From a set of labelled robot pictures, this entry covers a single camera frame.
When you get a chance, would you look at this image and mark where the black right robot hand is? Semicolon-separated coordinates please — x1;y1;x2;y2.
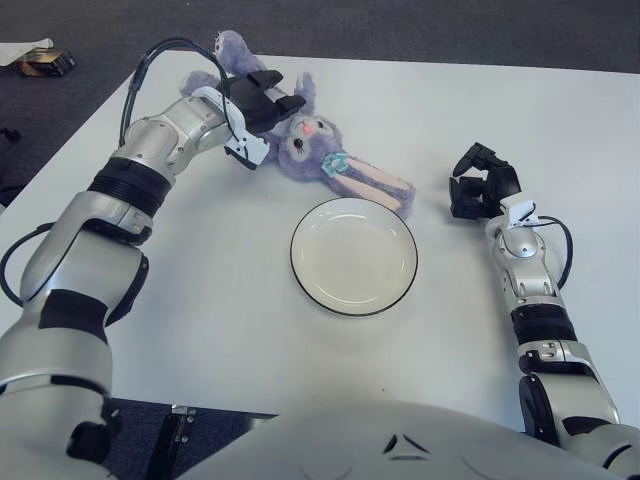
448;142;522;221

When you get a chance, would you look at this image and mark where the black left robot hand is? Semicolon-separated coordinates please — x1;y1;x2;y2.
218;69;308;136

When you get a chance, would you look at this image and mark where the purple plush bunny doll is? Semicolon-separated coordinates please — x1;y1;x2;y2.
180;29;417;221

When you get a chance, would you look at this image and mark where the white plate with black rim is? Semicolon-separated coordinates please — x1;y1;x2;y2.
289;197;419;317

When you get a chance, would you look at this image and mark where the black and yellow box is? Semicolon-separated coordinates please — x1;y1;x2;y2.
13;48;78;78

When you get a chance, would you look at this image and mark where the black office chair base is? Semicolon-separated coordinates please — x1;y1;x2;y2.
0;127;24;194

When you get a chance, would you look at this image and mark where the grey robot torso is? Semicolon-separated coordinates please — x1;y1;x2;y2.
177;399;616;480

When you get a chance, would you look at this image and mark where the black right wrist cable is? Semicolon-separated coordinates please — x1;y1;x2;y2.
534;215;574;291

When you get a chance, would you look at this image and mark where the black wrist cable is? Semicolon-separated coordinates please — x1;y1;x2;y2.
119;38;239;151
534;215;574;291

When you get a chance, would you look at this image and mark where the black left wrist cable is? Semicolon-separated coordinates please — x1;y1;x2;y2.
119;38;239;151

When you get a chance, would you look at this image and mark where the black left elbow cable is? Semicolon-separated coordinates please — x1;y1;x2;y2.
0;222;56;306

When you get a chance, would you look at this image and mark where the black table leg bracket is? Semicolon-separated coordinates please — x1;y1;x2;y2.
149;402;199;480

